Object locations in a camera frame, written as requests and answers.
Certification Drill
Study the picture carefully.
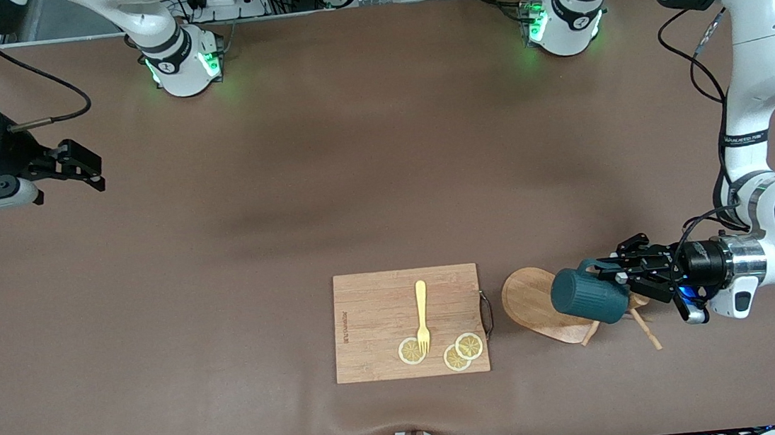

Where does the dark green mug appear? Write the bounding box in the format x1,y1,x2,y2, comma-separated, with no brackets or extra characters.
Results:
547,255,634,331

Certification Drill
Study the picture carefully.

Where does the wooden mug tree rack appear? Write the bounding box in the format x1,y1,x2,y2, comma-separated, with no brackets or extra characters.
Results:
498,255,664,366

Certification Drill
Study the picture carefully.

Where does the lemon slice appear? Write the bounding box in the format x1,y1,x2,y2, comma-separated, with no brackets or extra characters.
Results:
442,342,473,373
397,336,429,367
454,331,486,362

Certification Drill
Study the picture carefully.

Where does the yellow plastic fork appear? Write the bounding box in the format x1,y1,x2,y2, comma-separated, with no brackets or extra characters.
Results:
411,279,434,356

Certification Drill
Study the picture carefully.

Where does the wooden cutting board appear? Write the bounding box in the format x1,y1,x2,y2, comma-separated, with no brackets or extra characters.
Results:
326,261,492,386

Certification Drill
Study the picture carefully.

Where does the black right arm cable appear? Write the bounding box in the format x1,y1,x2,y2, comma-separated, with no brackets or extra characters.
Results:
0,26,95,133

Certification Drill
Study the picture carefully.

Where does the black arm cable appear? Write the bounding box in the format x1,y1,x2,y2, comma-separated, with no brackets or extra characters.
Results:
0,26,95,133
654,4,749,237

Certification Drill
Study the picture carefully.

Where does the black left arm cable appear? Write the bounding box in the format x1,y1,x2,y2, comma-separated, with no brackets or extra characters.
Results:
654,4,749,237

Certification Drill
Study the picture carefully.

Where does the metal cutting board handle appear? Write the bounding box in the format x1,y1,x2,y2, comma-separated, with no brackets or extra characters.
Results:
478,290,496,340

